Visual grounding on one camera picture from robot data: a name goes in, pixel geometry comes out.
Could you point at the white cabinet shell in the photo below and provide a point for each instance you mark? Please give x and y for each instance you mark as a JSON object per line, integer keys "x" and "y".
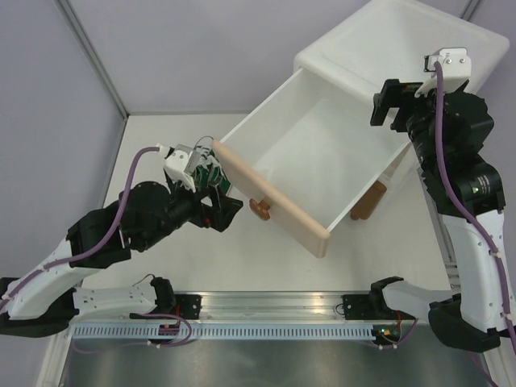
{"x": 389, "y": 39}

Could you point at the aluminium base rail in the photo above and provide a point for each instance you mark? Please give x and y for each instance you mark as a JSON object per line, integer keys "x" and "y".
{"x": 283, "y": 307}

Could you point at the right aluminium frame rail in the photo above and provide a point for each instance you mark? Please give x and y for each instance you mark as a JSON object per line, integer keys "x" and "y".
{"x": 443, "y": 239}

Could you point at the beige drawer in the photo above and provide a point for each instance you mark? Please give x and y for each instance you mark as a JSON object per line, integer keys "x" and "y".
{"x": 310, "y": 152}

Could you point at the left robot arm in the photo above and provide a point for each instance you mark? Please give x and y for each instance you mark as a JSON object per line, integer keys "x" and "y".
{"x": 49, "y": 298}

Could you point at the left corner aluminium post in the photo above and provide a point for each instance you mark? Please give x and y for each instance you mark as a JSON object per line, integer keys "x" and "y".
{"x": 80, "y": 33}

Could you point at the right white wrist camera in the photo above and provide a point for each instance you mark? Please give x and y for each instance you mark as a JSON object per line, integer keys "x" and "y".
{"x": 456, "y": 68}

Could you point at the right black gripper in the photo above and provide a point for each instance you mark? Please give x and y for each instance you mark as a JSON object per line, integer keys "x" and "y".
{"x": 397, "y": 93}

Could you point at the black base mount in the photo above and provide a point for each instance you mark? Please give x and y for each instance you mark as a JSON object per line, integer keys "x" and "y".
{"x": 183, "y": 305}
{"x": 357, "y": 306}

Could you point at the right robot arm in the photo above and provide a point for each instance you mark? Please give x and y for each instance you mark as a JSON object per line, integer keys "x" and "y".
{"x": 447, "y": 133}

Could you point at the brown drawer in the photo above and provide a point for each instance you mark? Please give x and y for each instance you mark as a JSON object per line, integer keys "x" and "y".
{"x": 364, "y": 208}

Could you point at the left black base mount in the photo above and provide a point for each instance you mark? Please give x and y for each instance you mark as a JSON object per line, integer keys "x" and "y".
{"x": 183, "y": 305}

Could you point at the bear knob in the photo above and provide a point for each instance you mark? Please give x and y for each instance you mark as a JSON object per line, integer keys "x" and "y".
{"x": 260, "y": 209}

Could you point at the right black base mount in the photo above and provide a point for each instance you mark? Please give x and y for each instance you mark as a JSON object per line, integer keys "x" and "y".
{"x": 357, "y": 306}

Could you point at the white slotted cable duct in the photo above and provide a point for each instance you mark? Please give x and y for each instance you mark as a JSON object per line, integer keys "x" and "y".
{"x": 118, "y": 330}

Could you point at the green sneaker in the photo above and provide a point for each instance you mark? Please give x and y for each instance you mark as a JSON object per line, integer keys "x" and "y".
{"x": 208, "y": 171}

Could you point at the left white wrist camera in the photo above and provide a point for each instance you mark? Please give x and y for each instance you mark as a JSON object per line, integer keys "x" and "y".
{"x": 180, "y": 164}

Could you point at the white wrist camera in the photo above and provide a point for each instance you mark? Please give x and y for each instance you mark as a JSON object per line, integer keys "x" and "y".
{"x": 180, "y": 164}
{"x": 456, "y": 68}

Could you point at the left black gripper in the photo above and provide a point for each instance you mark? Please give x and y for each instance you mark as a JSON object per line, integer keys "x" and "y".
{"x": 218, "y": 216}

